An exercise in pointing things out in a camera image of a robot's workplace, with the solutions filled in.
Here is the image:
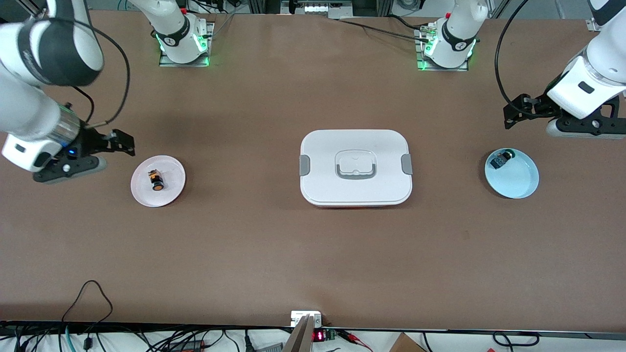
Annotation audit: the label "pink round plate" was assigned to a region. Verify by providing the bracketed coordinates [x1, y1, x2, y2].
[131, 155, 186, 208]

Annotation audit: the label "black cable to base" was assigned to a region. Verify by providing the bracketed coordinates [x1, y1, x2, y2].
[337, 15, 435, 42]

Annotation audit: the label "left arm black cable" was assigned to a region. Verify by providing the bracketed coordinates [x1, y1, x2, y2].
[495, 0, 534, 114]

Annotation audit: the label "light blue round plate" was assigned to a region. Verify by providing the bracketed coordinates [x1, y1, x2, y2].
[485, 148, 539, 199]

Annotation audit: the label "black blue small part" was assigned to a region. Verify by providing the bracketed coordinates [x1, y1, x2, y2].
[491, 150, 515, 169]

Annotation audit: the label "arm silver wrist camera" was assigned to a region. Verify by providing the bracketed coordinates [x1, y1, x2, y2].
[33, 155, 107, 184]
[546, 117, 626, 140]

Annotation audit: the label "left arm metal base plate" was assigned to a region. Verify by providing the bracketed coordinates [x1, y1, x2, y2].
[416, 27, 469, 72]

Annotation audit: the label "aluminium frame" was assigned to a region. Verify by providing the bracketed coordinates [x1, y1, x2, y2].
[248, 0, 394, 20]

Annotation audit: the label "thin black looped cable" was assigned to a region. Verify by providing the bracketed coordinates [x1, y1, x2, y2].
[61, 280, 114, 326]

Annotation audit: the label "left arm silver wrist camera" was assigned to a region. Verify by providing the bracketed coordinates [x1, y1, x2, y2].
[546, 117, 626, 140]

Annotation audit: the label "grey camera mount beam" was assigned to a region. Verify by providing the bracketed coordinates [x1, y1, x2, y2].
[284, 311, 323, 352]

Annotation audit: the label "brown cardboard piece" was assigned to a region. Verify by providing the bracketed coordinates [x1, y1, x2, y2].
[389, 332, 428, 352]

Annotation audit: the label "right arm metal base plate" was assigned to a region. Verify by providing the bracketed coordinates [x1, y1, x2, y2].
[159, 22, 215, 67]

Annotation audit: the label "right arm long black cable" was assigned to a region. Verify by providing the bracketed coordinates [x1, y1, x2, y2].
[64, 19, 131, 129]

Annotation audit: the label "white lidded container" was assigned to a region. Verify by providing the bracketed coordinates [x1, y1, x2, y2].
[299, 130, 413, 208]

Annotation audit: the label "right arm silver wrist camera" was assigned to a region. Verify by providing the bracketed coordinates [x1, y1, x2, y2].
[33, 155, 107, 184]

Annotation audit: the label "red clip wires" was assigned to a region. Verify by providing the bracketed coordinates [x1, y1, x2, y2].
[342, 331, 373, 351]

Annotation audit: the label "black coiled cable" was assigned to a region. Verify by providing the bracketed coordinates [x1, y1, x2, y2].
[493, 331, 540, 348]

